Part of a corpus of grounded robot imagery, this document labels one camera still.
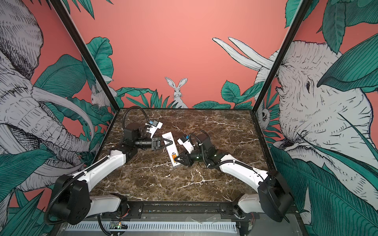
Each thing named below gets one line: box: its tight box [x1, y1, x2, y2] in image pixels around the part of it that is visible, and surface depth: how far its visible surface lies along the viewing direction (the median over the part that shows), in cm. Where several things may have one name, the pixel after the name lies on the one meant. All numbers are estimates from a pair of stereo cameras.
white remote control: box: [161, 131, 181, 167], surface depth 74 cm
